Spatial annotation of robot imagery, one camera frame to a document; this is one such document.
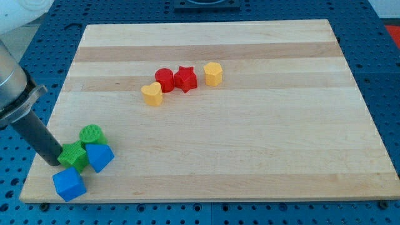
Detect blue triangle block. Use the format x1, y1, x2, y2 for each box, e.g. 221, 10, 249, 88
86, 144, 114, 173

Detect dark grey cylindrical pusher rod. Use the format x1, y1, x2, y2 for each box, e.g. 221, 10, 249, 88
11, 111, 62, 166

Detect green star block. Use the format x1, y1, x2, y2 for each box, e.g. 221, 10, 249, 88
57, 140, 89, 173

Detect red cylinder block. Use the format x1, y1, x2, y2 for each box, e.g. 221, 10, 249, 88
154, 68, 175, 93

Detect red star block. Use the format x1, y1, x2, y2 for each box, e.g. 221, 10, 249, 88
174, 66, 198, 93

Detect green cylinder block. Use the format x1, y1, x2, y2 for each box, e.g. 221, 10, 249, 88
79, 124, 108, 149

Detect yellow hexagon block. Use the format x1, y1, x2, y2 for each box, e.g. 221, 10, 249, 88
203, 62, 223, 86

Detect wooden board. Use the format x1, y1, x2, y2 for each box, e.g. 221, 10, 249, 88
19, 19, 400, 204

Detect dark mounting plate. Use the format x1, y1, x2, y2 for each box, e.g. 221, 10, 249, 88
173, 0, 241, 11

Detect blue cube block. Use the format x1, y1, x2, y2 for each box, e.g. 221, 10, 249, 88
52, 167, 87, 202

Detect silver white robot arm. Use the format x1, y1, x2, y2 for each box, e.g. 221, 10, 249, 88
1, 0, 62, 166

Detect yellow heart block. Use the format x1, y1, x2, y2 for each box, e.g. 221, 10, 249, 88
141, 82, 163, 106

